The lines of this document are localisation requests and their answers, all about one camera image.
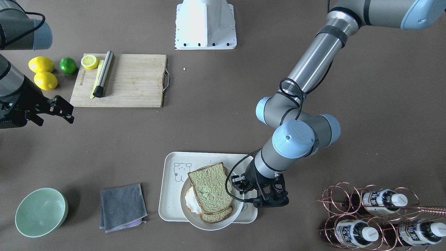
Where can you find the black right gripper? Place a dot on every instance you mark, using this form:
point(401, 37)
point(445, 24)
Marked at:
point(30, 98)

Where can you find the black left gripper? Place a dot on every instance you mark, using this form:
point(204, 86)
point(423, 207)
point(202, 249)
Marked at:
point(251, 175)

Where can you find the white round plate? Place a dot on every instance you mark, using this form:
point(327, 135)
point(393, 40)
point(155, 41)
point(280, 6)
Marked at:
point(195, 220)

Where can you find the bread slice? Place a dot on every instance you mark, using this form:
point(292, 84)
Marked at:
point(210, 188)
point(217, 217)

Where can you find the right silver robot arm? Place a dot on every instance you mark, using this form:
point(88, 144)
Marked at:
point(20, 30)

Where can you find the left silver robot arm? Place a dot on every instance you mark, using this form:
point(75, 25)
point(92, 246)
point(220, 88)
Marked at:
point(297, 134)

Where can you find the cream rabbit tray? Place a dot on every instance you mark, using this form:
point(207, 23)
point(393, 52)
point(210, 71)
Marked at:
point(176, 167)

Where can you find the yellow lemon far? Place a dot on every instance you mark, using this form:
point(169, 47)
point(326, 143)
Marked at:
point(45, 80)

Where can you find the yellow lemon near lime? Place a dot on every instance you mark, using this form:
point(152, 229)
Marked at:
point(41, 64)

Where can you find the green lime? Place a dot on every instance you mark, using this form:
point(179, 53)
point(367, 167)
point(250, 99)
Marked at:
point(68, 66)

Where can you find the steel muddler black tip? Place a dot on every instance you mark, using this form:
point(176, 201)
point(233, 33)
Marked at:
point(99, 87)

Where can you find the half lemon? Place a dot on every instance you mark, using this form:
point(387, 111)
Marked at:
point(89, 62)

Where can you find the bread slice on plate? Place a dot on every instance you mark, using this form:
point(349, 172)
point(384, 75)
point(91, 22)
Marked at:
point(217, 217)

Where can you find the fried egg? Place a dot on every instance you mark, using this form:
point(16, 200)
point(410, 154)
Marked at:
point(192, 202)

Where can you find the wooden cutting board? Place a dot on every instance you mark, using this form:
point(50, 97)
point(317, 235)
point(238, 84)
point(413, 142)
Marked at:
point(134, 80)

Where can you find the tea bottle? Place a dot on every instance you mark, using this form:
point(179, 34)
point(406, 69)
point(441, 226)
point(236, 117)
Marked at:
point(375, 203)
point(419, 233)
point(348, 233)

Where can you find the mint green bowl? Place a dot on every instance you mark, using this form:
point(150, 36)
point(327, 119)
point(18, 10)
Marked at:
point(41, 212)

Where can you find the grey folded cloth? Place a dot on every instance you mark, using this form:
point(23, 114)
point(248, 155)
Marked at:
point(122, 207)

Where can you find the copper wire bottle rack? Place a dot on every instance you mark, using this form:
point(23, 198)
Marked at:
point(386, 226)

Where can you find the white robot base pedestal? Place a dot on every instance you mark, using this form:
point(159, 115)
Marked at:
point(205, 25)

